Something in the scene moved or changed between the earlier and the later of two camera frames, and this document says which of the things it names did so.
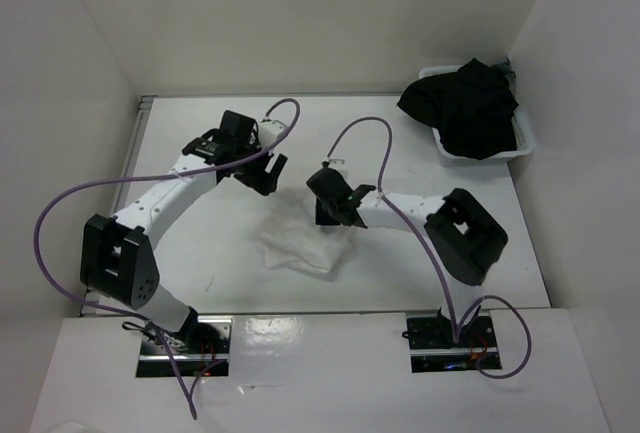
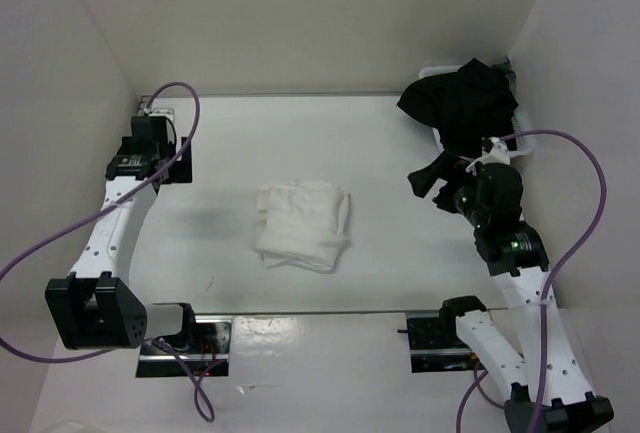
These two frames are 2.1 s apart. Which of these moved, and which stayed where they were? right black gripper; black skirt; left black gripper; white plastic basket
Moved: right black gripper; left black gripper
Stayed: white plastic basket; black skirt
